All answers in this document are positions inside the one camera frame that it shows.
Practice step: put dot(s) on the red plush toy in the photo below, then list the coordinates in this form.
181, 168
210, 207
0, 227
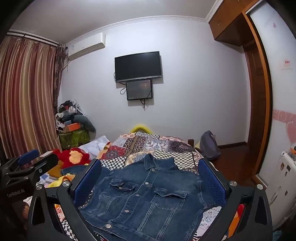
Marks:
63, 155

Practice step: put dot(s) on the white sliding wardrobe door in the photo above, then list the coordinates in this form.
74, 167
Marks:
281, 88

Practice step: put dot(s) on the orange box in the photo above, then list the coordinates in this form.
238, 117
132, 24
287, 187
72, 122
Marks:
72, 127

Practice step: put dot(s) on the curtain rod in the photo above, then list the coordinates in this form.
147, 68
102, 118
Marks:
34, 38

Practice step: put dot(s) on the brown wooden door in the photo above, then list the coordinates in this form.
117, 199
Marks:
260, 97

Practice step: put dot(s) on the black wall television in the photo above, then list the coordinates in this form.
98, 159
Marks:
138, 67

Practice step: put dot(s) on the small black wall monitor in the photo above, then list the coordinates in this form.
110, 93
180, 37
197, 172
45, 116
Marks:
139, 90

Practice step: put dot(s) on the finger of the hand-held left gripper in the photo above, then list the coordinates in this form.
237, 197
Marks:
29, 156
49, 161

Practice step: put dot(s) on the white cabinet with stickers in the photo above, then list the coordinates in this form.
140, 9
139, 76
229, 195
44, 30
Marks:
282, 176

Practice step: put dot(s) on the yellow object behind bed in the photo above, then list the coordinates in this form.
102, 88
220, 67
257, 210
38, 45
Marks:
140, 128

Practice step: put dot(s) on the yellow cloth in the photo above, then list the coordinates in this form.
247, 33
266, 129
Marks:
57, 183

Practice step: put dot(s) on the blue denim jacket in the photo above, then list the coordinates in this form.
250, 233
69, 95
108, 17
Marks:
143, 197

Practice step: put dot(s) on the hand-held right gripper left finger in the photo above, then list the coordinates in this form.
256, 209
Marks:
89, 183

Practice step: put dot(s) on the pile of clutter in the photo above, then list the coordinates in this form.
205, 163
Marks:
67, 113

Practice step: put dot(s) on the grey bag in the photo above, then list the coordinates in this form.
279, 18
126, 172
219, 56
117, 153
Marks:
209, 146

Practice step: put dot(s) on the patchwork printed quilt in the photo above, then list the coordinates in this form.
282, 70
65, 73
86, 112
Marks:
148, 141

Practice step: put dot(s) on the white bed sheet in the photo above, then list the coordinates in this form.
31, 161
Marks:
94, 146

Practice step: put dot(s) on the wooden bed post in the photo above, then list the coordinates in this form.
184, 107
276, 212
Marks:
190, 141

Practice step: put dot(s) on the stack of papers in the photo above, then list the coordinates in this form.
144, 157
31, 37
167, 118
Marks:
47, 178

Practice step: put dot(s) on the wooden overhead cabinet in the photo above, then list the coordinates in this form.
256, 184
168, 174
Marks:
227, 20

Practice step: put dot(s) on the white wall air conditioner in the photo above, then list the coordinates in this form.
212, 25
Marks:
85, 47

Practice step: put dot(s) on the striped brown curtain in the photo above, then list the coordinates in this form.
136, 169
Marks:
25, 97

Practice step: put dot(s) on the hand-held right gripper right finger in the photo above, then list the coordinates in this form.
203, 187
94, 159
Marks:
211, 183

